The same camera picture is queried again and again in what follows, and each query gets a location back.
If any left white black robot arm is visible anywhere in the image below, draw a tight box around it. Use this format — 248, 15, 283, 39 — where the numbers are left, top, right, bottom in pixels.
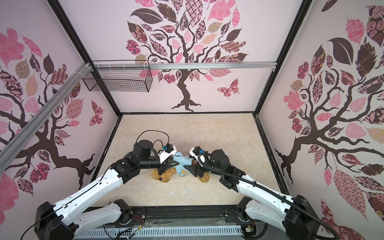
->
34, 140, 179, 240

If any white slotted cable duct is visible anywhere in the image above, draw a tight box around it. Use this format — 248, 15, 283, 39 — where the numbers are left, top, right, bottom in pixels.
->
77, 226, 243, 240

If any aluminium rail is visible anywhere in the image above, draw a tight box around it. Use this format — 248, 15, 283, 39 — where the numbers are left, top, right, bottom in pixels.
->
94, 62, 277, 70
1, 63, 92, 173

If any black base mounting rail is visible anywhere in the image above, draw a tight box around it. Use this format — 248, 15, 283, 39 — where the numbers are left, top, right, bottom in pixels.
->
56, 203, 316, 240

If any rear aluminium rail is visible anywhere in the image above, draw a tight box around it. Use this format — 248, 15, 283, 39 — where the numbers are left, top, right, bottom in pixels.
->
94, 62, 277, 70

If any light blue fleece hoodie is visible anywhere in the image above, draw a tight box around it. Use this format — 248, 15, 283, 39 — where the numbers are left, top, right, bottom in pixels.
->
173, 152, 193, 177

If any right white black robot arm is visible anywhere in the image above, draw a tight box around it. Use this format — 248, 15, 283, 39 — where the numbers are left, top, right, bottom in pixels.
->
187, 147, 320, 240

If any black wire mesh basket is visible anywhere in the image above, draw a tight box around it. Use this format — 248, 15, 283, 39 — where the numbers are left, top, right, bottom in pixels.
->
83, 60, 153, 93

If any left thin black cable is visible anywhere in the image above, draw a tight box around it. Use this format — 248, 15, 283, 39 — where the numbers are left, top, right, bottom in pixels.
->
135, 129, 171, 148

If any left aluminium rail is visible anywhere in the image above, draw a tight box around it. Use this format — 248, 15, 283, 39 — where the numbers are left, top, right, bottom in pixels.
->
1, 63, 92, 173

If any brown plush teddy bear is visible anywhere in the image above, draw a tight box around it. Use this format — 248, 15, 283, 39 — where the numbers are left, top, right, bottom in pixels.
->
150, 160, 211, 183

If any right black corrugated cable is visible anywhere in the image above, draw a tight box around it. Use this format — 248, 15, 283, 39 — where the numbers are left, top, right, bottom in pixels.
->
197, 152, 341, 240

